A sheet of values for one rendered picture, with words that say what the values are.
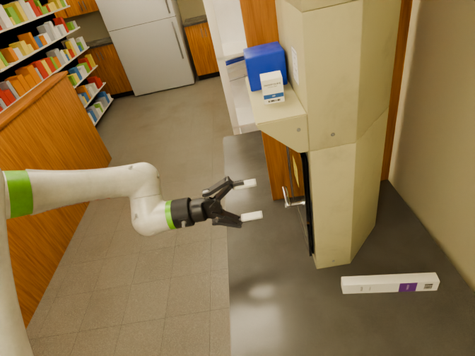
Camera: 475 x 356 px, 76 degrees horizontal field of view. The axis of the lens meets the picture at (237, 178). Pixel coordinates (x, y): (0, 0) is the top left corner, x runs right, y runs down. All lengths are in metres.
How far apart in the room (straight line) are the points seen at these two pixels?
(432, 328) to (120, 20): 5.53
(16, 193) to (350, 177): 0.81
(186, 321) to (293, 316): 1.28
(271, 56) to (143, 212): 0.58
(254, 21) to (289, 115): 0.38
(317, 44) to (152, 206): 0.64
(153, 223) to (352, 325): 0.64
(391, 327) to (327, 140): 0.55
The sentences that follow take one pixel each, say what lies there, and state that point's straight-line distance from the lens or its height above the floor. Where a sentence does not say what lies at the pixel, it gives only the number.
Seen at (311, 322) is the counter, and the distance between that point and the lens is 0.99.
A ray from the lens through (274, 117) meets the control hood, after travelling 0.70.
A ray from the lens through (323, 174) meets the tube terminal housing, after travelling 0.79.
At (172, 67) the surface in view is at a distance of 5.78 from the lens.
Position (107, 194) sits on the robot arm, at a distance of 0.94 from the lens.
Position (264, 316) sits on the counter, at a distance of 1.01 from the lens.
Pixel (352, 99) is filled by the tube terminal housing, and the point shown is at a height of 1.52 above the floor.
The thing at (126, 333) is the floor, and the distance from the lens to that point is 2.32.
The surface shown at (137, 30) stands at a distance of 5.73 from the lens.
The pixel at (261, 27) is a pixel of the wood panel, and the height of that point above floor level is 1.63.
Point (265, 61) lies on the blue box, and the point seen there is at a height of 1.58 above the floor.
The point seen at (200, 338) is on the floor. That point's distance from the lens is 2.10.
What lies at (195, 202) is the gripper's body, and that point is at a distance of 0.94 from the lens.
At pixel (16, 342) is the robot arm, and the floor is 1.37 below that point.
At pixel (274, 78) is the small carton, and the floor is 1.57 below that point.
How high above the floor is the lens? 1.83
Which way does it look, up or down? 37 degrees down
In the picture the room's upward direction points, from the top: 14 degrees counter-clockwise
